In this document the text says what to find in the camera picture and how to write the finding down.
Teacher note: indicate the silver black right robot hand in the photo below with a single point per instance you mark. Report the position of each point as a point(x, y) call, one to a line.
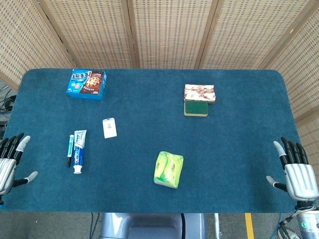
point(300, 179)

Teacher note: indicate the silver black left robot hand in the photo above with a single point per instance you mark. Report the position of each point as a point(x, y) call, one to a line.
point(7, 169)

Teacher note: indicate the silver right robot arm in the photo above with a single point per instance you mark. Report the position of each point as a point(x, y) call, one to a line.
point(309, 224)

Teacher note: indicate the red white patterned box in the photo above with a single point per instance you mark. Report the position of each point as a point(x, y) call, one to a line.
point(199, 92)

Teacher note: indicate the green plastic tissue pack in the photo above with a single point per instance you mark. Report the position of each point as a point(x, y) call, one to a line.
point(167, 169)

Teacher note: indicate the green white marker pen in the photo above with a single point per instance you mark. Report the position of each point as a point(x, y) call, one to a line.
point(70, 149)

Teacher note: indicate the blue white toothpaste tube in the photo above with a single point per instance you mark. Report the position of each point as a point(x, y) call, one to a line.
point(79, 152)

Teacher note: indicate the woven bamboo screen panel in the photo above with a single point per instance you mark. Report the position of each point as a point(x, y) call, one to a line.
point(92, 32)
point(249, 32)
point(172, 32)
point(25, 44)
point(301, 82)

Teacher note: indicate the white card holder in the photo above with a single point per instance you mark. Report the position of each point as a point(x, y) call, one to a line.
point(109, 129)

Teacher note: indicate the blue cookie box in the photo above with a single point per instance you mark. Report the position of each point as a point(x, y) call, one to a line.
point(86, 84)

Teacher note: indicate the green scouring sponge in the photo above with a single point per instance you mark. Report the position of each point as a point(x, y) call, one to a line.
point(196, 108)

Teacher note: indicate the grey robot torso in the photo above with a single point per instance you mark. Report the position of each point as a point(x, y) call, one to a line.
point(149, 226)

